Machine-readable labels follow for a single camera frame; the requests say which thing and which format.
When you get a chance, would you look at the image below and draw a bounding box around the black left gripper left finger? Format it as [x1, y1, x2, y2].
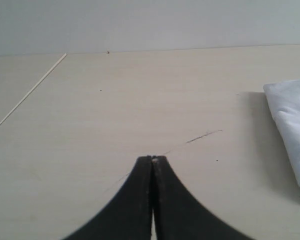
[66, 156, 152, 240]

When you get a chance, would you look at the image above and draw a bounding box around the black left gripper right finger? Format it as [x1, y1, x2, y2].
[152, 156, 251, 240]

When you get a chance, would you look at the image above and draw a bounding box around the white t-shirt red lettering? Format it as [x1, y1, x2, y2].
[263, 79, 300, 187]

